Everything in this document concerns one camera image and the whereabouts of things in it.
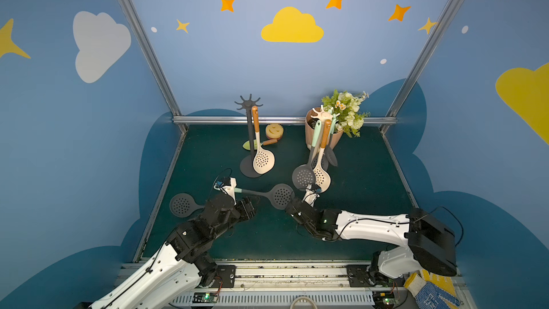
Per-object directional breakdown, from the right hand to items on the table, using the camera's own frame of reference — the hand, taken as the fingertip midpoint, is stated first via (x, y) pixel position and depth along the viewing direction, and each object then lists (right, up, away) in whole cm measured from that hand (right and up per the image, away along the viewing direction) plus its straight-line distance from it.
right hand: (288, 200), depth 83 cm
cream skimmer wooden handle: (-11, +15, +11) cm, 21 cm away
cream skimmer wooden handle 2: (+14, +8, +4) cm, 17 cm away
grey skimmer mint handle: (+7, +10, +2) cm, 12 cm away
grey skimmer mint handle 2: (+22, +20, +20) cm, 35 cm away
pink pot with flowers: (+23, +39, +5) cm, 46 cm away
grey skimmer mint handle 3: (-3, +1, +3) cm, 4 cm away
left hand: (-10, +3, -12) cm, 16 cm away
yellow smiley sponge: (-6, +30, +34) cm, 46 cm away
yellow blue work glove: (+48, -28, -11) cm, 57 cm away
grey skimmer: (-44, -3, +5) cm, 45 cm away
